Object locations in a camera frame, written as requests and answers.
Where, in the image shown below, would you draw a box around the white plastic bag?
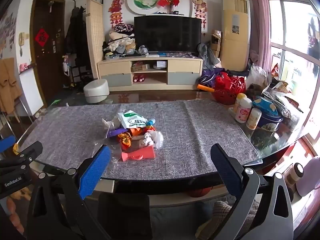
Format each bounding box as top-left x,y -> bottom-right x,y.
246,64 -> 272,98

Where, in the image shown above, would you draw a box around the small white bottle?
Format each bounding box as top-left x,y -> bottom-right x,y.
246,107 -> 262,130

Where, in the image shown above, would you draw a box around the purple wrapper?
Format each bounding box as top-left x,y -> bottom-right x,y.
105,128 -> 128,138

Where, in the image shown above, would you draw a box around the cardboard box red label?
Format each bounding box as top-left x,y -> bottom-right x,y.
131,61 -> 150,72

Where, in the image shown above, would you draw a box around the person's left hand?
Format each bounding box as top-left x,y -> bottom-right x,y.
5,195 -> 25,234

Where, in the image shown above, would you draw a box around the grey knitted cushion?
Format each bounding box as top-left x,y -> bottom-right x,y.
195,200 -> 260,240

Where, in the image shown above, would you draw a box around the coral pink box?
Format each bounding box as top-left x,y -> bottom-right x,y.
121,145 -> 156,162

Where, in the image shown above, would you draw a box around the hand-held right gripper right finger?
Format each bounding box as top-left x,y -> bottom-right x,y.
210,144 -> 294,240

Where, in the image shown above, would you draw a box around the grey jacket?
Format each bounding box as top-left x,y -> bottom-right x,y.
197,41 -> 222,72

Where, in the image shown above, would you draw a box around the pink curtain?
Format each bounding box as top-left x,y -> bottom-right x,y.
246,0 -> 273,68

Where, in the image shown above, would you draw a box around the pink white hanging bag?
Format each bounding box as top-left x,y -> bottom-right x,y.
62,54 -> 70,77

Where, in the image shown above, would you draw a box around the cream thermos dark lid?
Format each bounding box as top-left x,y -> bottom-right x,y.
286,162 -> 304,188

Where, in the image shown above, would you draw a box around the window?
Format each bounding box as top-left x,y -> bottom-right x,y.
265,0 -> 320,93

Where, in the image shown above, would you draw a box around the white bottle pink label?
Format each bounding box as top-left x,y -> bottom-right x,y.
234,93 -> 252,124

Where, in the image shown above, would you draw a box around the blue grey cloth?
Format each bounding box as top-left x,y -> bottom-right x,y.
150,202 -> 213,240

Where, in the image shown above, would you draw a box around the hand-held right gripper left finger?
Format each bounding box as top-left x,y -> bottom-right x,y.
26,145 -> 112,240

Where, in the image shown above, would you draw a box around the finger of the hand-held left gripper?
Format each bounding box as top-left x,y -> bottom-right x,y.
0,141 -> 43,170
0,135 -> 16,153

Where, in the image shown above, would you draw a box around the pink beige hanging ornament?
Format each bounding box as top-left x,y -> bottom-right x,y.
192,0 -> 208,30

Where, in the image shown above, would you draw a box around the white round stool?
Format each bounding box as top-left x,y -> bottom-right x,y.
83,79 -> 110,104

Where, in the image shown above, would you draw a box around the orange tube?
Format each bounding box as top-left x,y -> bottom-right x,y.
197,84 -> 215,93

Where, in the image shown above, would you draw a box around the brown hanging coat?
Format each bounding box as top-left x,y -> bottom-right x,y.
0,57 -> 22,114

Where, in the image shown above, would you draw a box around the vase with red flowers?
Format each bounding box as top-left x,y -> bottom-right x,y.
157,0 -> 182,14

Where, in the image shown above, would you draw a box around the beige grey tv cabinet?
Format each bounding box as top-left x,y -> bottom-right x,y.
97,54 -> 203,92

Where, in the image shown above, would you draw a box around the black shoe rack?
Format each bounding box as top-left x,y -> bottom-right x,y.
69,65 -> 94,93

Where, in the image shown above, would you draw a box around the beige folding screen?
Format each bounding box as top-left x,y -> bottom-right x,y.
86,0 -> 105,79

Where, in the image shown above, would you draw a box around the red fish hanging ornament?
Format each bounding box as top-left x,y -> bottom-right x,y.
108,0 -> 125,27

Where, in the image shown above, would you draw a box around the orange wrapper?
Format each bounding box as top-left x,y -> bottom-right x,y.
129,127 -> 157,137

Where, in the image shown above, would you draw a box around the red plastic basket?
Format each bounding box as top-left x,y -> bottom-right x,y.
212,72 -> 247,105

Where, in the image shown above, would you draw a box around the pile of snack bags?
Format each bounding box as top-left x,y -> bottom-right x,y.
262,64 -> 309,130

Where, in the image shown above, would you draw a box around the dark hanging coats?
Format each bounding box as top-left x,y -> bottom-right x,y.
65,6 -> 92,68

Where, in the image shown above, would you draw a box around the tan fluffy cloth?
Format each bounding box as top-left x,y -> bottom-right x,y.
10,189 -> 32,200

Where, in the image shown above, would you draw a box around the orange basketball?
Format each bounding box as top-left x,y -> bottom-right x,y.
186,187 -> 213,198

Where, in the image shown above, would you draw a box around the dark brown door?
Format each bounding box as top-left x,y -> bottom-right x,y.
29,0 -> 66,107

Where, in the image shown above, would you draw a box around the black television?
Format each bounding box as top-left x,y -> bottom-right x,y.
134,15 -> 202,55

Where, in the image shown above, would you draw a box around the red diamond door decoration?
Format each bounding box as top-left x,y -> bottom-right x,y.
34,28 -> 50,47

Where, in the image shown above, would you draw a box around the whiteboard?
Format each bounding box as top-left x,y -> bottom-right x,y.
19,69 -> 45,117

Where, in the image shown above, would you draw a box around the grey woven table mat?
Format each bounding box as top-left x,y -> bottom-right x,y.
19,99 -> 263,180

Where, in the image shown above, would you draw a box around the beige standing air conditioner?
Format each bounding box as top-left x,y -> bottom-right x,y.
220,0 -> 251,72

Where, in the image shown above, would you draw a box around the purple bag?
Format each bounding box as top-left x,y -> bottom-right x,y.
199,67 -> 225,89

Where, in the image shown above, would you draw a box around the stacked cardboard boxes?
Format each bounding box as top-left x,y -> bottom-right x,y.
210,29 -> 222,58

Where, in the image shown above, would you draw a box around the gold red candy wrapper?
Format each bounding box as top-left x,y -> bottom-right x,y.
117,132 -> 132,147

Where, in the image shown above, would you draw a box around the green white foil packet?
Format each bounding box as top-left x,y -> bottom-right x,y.
117,110 -> 148,130

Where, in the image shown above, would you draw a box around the pile of clothes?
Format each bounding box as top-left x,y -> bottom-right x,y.
102,23 -> 138,57

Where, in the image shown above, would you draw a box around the brown white wrapper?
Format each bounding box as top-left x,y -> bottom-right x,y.
131,135 -> 153,147

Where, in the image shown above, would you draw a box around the wall photo collage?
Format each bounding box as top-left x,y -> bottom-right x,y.
0,12 -> 18,50

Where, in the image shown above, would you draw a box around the lavender cushion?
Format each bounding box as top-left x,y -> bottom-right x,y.
296,156 -> 320,197

